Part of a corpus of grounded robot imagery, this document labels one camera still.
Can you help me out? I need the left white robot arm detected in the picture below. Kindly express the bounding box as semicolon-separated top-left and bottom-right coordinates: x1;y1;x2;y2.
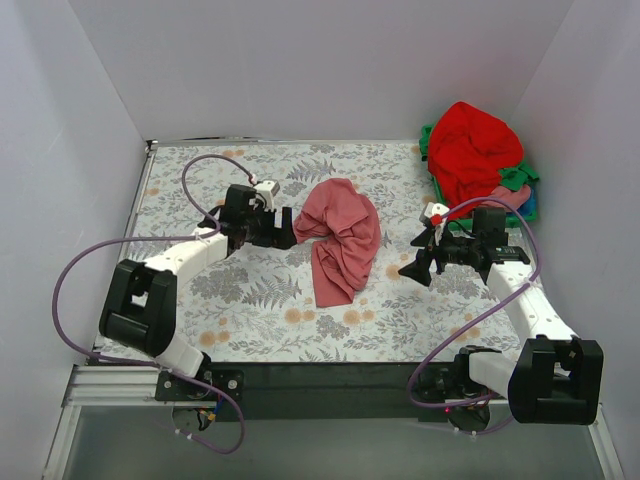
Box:
99;180;296;400

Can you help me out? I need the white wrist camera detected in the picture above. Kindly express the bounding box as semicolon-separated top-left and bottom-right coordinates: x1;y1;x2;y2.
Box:
420;202;450;235
250;175;280;211

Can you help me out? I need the pink t shirt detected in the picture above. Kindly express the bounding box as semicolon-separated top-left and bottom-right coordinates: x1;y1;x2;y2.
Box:
489;184;532;209
293;178;381;308

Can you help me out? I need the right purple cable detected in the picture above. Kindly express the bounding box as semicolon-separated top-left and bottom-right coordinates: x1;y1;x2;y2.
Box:
406;197;542;436

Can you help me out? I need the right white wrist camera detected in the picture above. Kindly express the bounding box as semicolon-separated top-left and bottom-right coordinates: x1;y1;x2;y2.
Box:
420;202;450;235

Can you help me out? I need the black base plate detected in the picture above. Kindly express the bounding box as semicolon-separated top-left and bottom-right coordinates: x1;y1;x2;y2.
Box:
154;362;463;421

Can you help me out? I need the blue t shirt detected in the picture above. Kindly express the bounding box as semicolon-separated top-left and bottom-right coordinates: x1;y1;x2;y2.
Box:
518;187;537;217

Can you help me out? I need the red t shirt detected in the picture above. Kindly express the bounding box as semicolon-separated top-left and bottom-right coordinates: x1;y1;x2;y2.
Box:
427;102;524;206

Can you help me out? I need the green t shirt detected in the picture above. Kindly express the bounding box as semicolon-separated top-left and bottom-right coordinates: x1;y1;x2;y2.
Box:
499;160;539;191

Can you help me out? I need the green plastic basket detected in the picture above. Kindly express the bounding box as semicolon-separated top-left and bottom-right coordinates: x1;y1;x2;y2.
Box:
418;124;537;231

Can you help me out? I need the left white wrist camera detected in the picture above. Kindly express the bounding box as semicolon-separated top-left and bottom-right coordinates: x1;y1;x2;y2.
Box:
250;175;280;211

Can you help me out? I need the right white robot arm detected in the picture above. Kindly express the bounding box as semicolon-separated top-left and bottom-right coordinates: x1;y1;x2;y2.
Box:
399;203;604;433

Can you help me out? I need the aluminium frame rail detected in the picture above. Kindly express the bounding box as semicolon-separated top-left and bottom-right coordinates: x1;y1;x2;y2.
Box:
64;360;601;407

